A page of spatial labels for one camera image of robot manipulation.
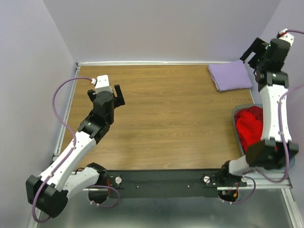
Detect purple t shirt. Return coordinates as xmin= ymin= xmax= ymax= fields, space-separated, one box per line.
xmin=208 ymin=60 xmax=253 ymax=92

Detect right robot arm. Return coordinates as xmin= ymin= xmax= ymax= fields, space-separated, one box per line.
xmin=212 ymin=32 xmax=299 ymax=186

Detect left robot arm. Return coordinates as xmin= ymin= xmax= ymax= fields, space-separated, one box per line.
xmin=26 ymin=84 xmax=125 ymax=223

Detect red t shirt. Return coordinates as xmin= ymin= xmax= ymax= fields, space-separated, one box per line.
xmin=233 ymin=105 xmax=263 ymax=154

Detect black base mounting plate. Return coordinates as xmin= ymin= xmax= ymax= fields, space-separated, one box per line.
xmin=78 ymin=169 xmax=247 ymax=202

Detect teal plastic basket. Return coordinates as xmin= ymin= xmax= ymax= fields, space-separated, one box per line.
xmin=229 ymin=104 xmax=286 ymax=175

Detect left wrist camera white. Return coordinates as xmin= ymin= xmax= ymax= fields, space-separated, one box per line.
xmin=91 ymin=75 xmax=113 ymax=94

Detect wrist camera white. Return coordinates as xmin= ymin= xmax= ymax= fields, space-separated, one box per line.
xmin=91 ymin=75 xmax=113 ymax=94
xmin=277 ymin=28 xmax=295 ymax=46

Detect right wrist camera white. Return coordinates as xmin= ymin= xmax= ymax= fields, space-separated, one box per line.
xmin=277 ymin=28 xmax=295 ymax=46

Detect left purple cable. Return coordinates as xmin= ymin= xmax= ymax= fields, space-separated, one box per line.
xmin=31 ymin=77 xmax=121 ymax=223

